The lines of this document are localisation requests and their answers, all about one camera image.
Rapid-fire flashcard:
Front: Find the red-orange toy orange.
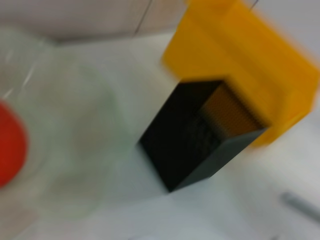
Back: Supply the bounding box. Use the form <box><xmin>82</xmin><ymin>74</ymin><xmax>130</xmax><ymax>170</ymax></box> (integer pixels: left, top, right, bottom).
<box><xmin>0</xmin><ymin>99</ymin><xmax>30</xmax><ymax>188</ymax></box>

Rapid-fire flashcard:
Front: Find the grey marker clear cap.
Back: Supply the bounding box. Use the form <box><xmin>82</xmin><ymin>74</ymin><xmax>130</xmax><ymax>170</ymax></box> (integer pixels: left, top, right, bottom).
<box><xmin>281</xmin><ymin>191</ymin><xmax>320</xmax><ymax>222</ymax></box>

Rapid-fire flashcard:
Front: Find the black mesh pen holder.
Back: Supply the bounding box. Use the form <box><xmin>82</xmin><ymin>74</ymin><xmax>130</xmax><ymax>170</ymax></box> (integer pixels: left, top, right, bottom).
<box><xmin>138</xmin><ymin>79</ymin><xmax>270</xmax><ymax>193</ymax></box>

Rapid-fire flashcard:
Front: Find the pale green glass fruit plate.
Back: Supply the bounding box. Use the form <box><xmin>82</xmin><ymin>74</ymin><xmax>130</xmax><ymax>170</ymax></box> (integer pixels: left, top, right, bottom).
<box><xmin>0</xmin><ymin>27</ymin><xmax>131</xmax><ymax>226</ymax></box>

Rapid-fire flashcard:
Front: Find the yellow plastic bin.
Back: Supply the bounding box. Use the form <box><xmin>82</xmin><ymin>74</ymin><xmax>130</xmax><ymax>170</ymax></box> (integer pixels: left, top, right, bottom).
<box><xmin>159</xmin><ymin>0</ymin><xmax>320</xmax><ymax>150</ymax></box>

